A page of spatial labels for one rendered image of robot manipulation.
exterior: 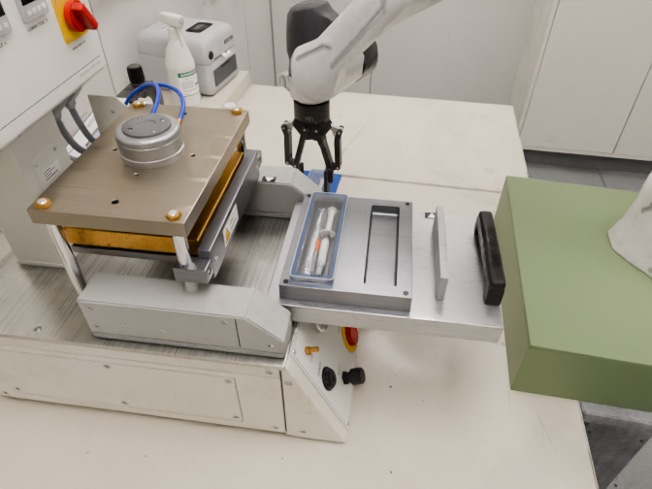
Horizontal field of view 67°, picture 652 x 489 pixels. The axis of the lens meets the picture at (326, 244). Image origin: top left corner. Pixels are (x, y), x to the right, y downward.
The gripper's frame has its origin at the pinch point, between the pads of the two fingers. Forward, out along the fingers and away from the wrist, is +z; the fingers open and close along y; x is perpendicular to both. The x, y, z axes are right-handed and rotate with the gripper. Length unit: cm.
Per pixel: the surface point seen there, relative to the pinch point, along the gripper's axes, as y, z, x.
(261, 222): -0.9, -13.4, -33.1
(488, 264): 33, -21, -44
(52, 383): -24, -2, -62
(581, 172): 110, 81, 155
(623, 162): 130, 76, 161
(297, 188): 4.9, -19.5, -31.0
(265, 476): 8, 5, -65
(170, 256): -5, -23, -54
